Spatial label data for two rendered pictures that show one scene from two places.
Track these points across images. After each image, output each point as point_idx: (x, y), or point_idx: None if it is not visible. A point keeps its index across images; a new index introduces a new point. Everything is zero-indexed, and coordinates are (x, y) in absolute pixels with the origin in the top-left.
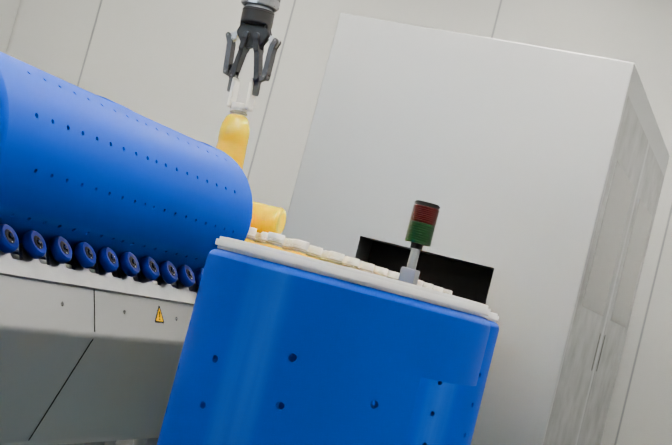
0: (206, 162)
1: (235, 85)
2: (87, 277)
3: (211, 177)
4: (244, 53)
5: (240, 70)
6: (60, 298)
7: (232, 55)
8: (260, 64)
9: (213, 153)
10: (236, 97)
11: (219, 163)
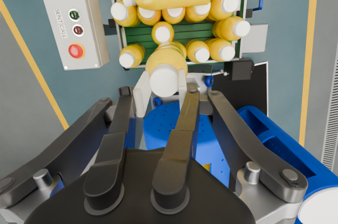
0: (226, 185)
1: (145, 102)
2: None
3: (229, 178)
4: (131, 146)
5: (131, 103)
6: None
7: (90, 137)
8: (197, 125)
9: (221, 175)
10: (146, 79)
11: (226, 171)
